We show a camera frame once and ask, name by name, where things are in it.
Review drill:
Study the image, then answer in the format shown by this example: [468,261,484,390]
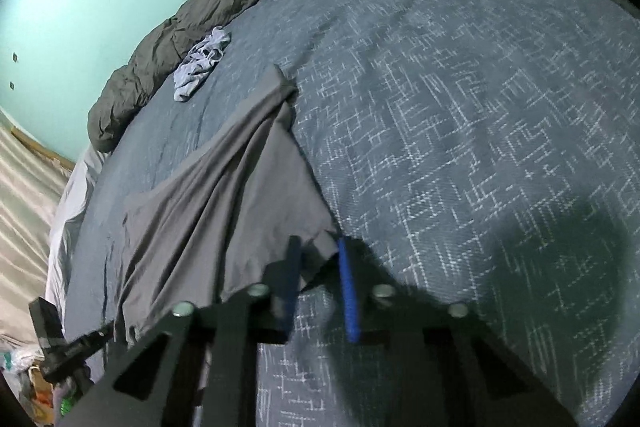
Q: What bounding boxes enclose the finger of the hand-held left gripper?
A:
[60,324,115,370]

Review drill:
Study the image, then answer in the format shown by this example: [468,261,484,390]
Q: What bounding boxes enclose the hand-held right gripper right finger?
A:
[337,237,581,427]

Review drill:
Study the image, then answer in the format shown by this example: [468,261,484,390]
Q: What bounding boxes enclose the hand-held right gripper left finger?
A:
[60,234,306,427]

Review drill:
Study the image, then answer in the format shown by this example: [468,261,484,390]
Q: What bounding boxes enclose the dark grey t-shirt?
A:
[112,64,341,345]

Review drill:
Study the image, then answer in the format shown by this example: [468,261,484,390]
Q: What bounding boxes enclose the cream curtain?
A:
[0,107,76,358]

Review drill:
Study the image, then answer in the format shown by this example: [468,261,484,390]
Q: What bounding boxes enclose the light grey pillow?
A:
[45,144,108,308]

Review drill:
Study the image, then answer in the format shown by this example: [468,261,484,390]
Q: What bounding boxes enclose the blue checked garment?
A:
[172,27,232,102]

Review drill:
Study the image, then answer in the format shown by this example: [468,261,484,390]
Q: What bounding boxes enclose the wooden frame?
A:
[10,129,76,170]

